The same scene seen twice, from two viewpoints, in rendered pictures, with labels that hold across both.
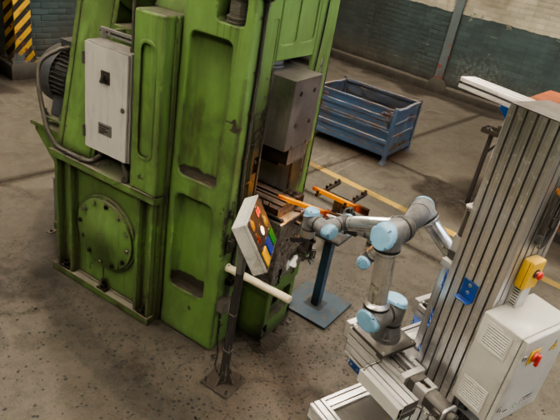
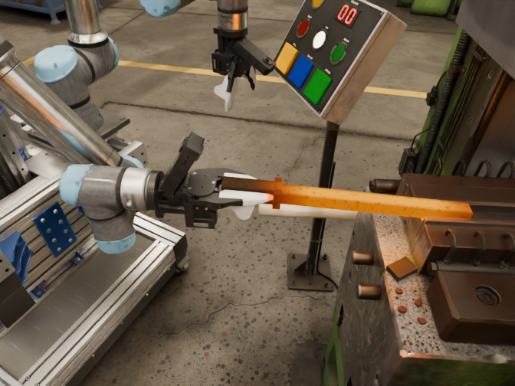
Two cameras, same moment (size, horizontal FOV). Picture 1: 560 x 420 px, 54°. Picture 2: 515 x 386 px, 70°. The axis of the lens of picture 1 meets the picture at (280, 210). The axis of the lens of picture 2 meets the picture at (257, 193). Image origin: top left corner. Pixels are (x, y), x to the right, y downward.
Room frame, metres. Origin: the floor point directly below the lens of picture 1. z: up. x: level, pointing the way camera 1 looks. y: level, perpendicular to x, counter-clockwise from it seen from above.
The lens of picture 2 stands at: (3.28, -0.49, 1.45)
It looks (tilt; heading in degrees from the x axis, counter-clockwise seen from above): 42 degrees down; 156
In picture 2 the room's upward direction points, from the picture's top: straight up
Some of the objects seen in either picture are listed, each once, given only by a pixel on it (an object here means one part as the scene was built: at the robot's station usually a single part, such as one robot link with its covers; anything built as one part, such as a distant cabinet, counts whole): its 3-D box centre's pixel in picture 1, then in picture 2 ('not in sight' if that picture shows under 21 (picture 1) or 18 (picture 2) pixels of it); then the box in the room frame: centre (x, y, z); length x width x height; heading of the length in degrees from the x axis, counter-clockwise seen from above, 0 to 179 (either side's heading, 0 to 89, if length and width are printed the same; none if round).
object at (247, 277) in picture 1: (258, 283); (326, 211); (2.61, 0.04, 0.62); 0.44 x 0.05 x 0.05; 62
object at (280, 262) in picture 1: (256, 228); (485, 323); (3.11, 0.13, 0.69); 0.56 x 0.38 x 0.45; 62
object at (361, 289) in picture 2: not in sight; (368, 292); (3.02, -0.16, 0.87); 0.04 x 0.03 x 0.03; 62
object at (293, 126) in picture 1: (277, 100); not in sight; (3.10, 0.13, 1.56); 0.42 x 0.39 x 0.40; 62
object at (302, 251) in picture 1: (305, 247); (232, 50); (2.36, -0.16, 1.07); 0.09 x 0.08 x 0.12; 38
